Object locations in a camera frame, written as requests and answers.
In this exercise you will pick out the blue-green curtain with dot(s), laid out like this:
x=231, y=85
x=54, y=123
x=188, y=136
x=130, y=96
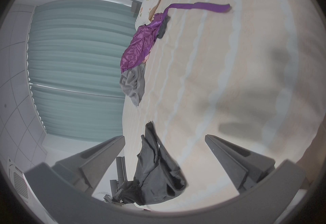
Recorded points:
x=76, y=113
x=76, y=45

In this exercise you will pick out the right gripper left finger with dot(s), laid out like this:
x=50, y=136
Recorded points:
x=98, y=158

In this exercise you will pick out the black chest of drawers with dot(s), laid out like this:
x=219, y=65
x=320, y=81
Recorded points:
x=120, y=169

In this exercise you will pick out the bed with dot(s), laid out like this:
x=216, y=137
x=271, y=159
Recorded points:
x=229, y=78

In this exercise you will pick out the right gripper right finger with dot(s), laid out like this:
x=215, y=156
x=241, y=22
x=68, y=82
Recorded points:
x=225, y=162

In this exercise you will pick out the pink garment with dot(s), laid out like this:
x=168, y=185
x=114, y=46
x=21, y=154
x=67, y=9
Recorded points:
x=146, y=58

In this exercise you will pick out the purple satin garment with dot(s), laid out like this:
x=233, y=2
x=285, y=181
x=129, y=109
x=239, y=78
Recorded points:
x=137, y=45

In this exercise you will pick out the grey garment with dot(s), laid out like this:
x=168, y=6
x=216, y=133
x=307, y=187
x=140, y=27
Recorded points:
x=132, y=83

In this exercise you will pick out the grey bedside table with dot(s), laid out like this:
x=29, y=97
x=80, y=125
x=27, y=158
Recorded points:
x=135, y=9

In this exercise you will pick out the black lace garment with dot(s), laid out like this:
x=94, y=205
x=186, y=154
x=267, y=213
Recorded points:
x=163, y=27

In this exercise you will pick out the white printed pillow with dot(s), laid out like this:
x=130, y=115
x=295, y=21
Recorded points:
x=149, y=1

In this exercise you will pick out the white ceiling vent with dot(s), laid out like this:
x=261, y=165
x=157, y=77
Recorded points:
x=17, y=179

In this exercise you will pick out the black T-shirt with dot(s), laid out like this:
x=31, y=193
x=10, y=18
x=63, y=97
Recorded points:
x=155, y=174

